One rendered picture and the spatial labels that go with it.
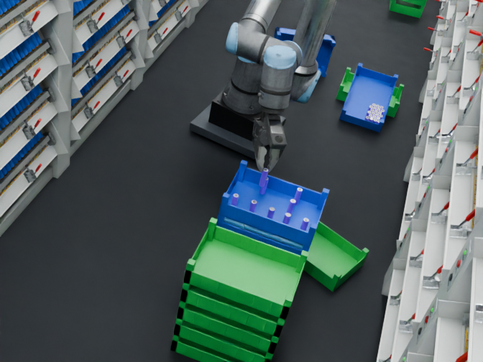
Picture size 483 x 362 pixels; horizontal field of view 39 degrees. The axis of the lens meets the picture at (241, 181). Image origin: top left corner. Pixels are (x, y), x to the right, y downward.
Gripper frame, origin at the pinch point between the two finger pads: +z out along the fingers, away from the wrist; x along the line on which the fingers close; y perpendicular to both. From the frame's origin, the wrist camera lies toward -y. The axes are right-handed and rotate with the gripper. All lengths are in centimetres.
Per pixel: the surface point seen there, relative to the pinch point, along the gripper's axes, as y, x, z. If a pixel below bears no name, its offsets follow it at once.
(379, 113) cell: 93, -85, 15
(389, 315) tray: -23, -40, 41
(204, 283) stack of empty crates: -28.9, 23.2, 20.7
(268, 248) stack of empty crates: -19.1, 2.5, 16.3
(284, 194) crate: 8.3, -10.7, 13.1
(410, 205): 25, -70, 27
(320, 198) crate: 0.2, -20.1, 10.5
